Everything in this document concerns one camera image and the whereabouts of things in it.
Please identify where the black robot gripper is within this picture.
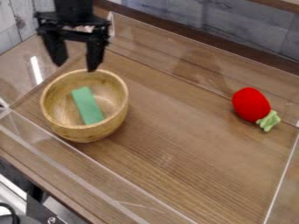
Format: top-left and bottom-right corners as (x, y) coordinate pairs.
(33, 0), (110, 72)

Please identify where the green foam stick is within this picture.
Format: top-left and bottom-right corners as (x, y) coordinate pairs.
(70, 87), (104, 125)

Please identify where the brown wooden bowl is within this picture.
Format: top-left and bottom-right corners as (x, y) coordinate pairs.
(40, 69), (128, 143)

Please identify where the red plush strawberry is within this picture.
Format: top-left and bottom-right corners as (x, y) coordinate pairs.
(232, 87), (281, 132)

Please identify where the clear acrylic corner bracket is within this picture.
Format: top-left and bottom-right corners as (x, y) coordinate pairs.
(106, 11), (116, 38)

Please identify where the clear acrylic tray wall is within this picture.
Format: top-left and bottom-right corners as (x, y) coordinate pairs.
(0, 99), (198, 224)

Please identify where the black metal table bracket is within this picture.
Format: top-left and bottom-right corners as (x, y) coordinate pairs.
(25, 195), (65, 224)

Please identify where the black cable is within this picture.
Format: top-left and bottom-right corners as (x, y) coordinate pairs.
(0, 202), (21, 224)

